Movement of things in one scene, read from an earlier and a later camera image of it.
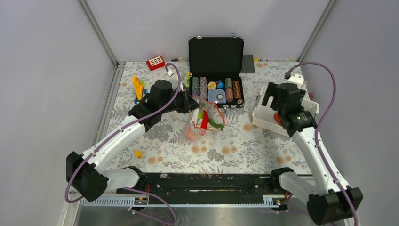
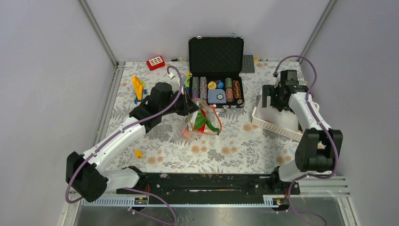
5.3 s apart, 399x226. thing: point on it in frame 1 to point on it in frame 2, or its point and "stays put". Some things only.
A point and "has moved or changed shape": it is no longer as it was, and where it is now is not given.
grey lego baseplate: [248, 65] stays put
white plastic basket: [263, 115] stays put
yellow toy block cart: [138, 89] stays put
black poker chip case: [216, 63] stays put
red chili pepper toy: [205, 119] to [202, 129]
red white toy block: [155, 63] stays put
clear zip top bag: [208, 116] has moved or changed shape
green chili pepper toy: [219, 125] has moved or changed shape
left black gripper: [188, 103] stays put
